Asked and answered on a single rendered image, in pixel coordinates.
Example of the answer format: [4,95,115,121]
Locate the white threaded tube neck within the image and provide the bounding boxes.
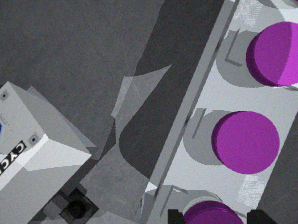
[182,196,223,215]

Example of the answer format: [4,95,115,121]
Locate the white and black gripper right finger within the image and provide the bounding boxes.
[247,210,277,224]

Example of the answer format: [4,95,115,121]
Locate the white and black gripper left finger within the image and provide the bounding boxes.
[168,209,186,224]

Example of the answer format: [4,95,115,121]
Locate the white button panel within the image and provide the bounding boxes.
[0,81,100,224]

